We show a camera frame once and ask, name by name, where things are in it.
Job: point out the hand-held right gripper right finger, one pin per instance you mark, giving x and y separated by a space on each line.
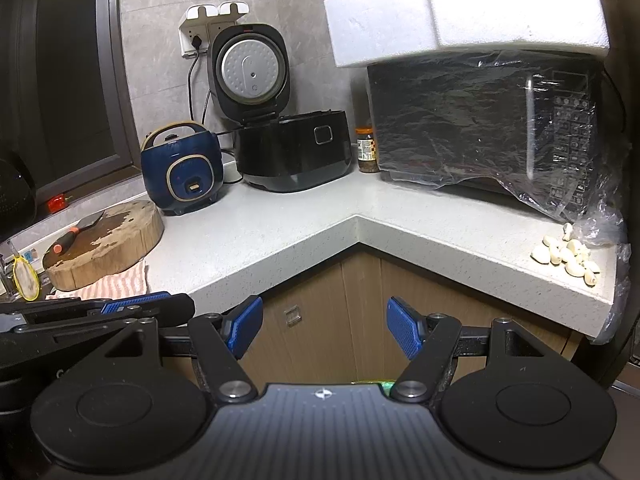
405 332

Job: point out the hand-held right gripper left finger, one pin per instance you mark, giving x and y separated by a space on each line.
245 327

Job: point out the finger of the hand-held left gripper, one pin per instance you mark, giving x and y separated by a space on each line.
65 327
135 302

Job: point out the striped kitchen cloth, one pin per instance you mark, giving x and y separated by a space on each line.
120 282

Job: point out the square clear sticker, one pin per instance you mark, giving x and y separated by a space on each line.
293 316

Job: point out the wooden cabinet door with sticker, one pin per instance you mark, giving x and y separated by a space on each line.
300 350

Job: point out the yellow rimmed strainer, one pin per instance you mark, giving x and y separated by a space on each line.
25 280

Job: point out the round wooden cutting board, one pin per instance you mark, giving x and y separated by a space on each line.
125 240

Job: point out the plain wooden cabinet door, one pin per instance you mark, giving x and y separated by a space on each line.
475 300

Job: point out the small red object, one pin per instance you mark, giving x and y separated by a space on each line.
57 203

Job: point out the blue rice cooker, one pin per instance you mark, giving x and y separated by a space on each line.
180 175

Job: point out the pile of garlic cloves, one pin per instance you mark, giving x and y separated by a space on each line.
555 255

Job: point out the black rice cooker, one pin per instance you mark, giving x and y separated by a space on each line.
290 155

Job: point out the glass sauce jar orange lid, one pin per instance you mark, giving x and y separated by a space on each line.
367 152

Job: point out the black microwave oven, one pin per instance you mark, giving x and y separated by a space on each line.
450 120

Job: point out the small white foam box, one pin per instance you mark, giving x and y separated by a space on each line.
380 25

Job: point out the large white foam box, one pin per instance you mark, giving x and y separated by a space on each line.
515 5

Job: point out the dark window with frame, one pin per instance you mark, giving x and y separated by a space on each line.
75 60

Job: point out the white wall socket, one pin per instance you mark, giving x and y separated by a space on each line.
192 35

